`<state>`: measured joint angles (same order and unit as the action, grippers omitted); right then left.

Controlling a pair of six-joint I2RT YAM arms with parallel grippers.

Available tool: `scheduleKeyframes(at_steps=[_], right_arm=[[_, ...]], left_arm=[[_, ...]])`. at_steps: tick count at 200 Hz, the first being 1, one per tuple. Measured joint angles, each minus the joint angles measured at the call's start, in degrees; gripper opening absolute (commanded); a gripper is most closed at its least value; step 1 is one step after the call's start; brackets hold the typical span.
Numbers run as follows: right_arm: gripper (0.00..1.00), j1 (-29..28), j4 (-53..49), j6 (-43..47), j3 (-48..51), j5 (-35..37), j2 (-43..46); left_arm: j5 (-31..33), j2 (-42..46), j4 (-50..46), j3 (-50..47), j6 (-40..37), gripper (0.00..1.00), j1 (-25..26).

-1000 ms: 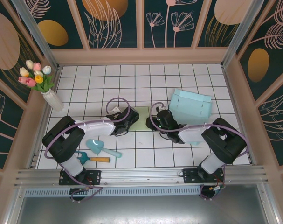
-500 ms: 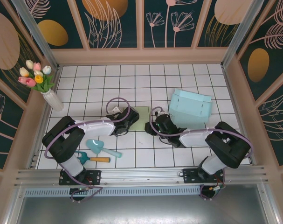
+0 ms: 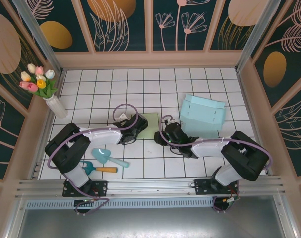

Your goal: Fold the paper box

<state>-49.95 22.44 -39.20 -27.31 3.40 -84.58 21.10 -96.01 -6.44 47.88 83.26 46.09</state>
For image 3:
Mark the green paper box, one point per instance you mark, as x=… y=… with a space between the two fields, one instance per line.
x=150 y=124

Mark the light blue paper box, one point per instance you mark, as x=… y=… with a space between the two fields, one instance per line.
x=202 y=111

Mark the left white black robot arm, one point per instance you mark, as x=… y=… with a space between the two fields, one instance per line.
x=103 y=136

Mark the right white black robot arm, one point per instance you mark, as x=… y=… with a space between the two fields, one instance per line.
x=209 y=148

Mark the light blue plastic trowel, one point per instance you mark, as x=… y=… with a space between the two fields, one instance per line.
x=102 y=155

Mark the white ribbed vase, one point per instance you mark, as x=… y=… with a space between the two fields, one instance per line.
x=56 y=107

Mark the grey metal sheet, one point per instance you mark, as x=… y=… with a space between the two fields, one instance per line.
x=150 y=223

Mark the pastel tulip bouquet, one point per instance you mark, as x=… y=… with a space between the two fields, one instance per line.
x=41 y=84

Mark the long aluminium mounting rail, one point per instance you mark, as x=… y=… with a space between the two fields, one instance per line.
x=152 y=186

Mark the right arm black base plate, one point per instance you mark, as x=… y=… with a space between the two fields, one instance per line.
x=202 y=187

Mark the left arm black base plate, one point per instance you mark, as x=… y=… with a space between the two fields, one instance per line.
x=100 y=188

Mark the aluminium side rail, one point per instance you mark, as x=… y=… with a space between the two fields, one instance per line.
x=46 y=129
x=254 y=124

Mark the aluminium frame post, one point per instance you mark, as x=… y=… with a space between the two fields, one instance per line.
x=258 y=34
x=38 y=34

